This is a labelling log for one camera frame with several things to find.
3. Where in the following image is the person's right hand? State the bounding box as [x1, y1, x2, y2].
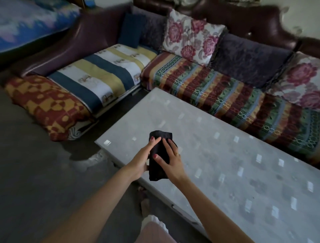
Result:
[153, 138, 188, 186]

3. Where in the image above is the person's left hand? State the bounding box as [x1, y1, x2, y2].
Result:
[124, 136, 162, 182]

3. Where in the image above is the black cloth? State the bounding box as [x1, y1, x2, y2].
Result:
[147, 130, 178, 182]

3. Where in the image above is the person's left forearm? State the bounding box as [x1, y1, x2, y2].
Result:
[42, 167, 137, 243]

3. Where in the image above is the person's right forearm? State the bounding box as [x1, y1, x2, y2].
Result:
[175, 175, 254, 243]

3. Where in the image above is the person's foot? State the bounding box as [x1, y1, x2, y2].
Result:
[137, 186, 151, 218]

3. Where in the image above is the pink frilled garment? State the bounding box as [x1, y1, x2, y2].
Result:
[135, 215, 177, 243]

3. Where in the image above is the multicolour patterned striped sofa cover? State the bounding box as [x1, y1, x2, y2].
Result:
[140, 51, 320, 163]

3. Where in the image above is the blue yellow white striped cover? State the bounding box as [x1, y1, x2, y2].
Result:
[46, 44, 159, 113]

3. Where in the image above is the floral rose cushion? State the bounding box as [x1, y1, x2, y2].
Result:
[160, 9, 227, 67]
[266, 51, 320, 112]

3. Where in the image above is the small purple textured cushion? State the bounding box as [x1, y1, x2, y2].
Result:
[131, 6, 167, 52]

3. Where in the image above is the large purple textured cushion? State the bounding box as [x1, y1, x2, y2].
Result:
[210, 33, 293, 88]

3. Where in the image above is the navy blue cushion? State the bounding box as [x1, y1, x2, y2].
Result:
[117, 13, 148, 49]

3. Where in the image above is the red yellow checked blanket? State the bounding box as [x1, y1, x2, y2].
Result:
[4, 75, 92, 142]

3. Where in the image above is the dark maroon leather sofa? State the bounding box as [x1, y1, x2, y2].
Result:
[10, 0, 320, 166]

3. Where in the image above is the blue patterned bed sheet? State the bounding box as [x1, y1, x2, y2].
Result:
[0, 0, 82, 53]

